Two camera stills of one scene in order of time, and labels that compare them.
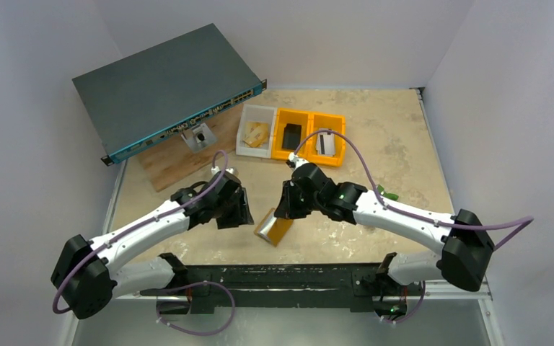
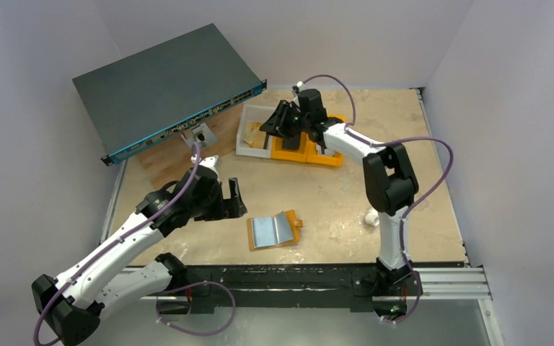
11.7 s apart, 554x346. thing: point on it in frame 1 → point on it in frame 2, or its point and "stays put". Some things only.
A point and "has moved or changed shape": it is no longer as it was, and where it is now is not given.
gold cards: x=256 y=133 stays put
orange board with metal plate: x=273 y=229 has moved or changed shape
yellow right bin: x=319 y=120 stays put
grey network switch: x=164 y=88 stays put
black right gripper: x=290 y=200 → x=288 y=119
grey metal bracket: x=199 y=137 stays put
